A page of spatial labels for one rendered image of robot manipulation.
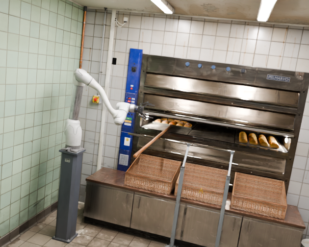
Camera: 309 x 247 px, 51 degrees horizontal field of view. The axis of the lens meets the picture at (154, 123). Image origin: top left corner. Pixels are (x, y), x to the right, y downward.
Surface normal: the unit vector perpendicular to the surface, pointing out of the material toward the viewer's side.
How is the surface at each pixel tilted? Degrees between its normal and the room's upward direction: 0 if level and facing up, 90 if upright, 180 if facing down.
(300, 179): 90
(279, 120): 70
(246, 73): 90
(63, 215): 90
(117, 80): 90
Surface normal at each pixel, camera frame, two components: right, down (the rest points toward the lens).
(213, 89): -0.20, -0.21
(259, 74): -0.26, 0.14
